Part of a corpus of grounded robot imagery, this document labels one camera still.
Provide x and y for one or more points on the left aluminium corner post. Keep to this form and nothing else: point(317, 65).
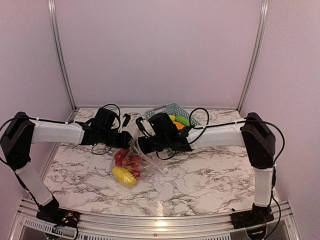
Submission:
point(59, 53)

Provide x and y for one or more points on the clear zip top bag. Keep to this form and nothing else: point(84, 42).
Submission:
point(151, 164)

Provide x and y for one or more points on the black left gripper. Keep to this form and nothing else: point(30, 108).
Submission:
point(124, 143)

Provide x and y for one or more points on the aluminium corner post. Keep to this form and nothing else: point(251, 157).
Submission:
point(59, 53)
point(259, 38)

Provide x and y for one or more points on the small yellow fake corn cob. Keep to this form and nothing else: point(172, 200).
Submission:
point(123, 176)

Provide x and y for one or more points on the aluminium front rail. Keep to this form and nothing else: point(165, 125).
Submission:
point(100, 226)

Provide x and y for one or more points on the right aluminium corner post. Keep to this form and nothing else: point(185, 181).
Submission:
point(259, 38)

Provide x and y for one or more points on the light blue perforated plastic basket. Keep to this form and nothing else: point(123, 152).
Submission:
point(172, 112)

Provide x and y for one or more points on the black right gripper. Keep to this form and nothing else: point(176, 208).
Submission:
point(143, 147)

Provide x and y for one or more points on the red fake grape bunch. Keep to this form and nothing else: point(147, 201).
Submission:
point(129, 160)

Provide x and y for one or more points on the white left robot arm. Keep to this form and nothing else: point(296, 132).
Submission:
point(24, 137)

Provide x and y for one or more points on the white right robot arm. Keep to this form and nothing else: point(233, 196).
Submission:
point(252, 133)

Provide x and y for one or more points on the green fake bitter gourd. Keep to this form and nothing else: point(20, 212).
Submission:
point(183, 120)

